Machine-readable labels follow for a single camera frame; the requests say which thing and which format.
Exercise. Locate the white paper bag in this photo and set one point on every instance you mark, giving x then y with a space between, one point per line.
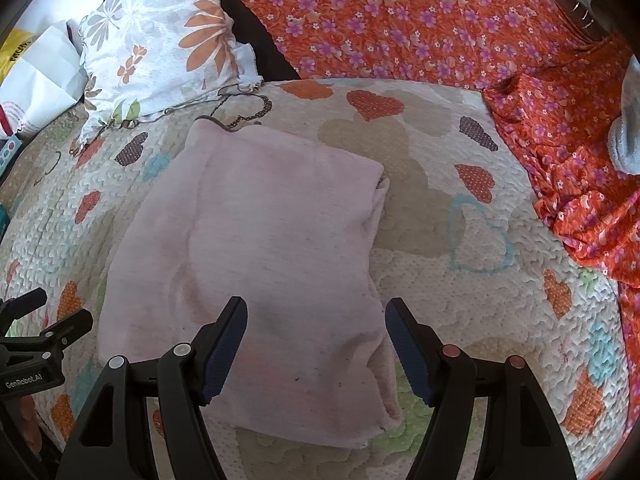
40 75

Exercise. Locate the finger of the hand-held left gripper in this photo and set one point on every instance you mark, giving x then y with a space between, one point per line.
20 306
70 326

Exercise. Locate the grey sock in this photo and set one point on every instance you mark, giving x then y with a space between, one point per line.
625 125

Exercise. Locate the yellow printed bag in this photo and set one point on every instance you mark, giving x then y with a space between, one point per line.
15 50

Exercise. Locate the orange floral sheet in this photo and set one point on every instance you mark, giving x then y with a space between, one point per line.
400 20

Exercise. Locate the white floral pillow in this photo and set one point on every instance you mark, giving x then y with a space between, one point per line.
165 35

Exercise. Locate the heart print quilt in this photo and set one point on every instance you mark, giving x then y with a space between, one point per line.
425 240

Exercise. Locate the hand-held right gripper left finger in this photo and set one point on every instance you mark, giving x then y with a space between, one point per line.
227 355

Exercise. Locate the light blue dotted box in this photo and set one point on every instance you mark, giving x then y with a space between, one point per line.
7 152

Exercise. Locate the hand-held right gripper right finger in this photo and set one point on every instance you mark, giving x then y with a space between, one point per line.
410 360

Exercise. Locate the orange floral garment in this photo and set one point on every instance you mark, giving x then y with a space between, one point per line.
565 160

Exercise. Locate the teal box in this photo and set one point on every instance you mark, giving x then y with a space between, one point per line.
3 217

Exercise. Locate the pink small garment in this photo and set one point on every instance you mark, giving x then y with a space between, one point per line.
260 220

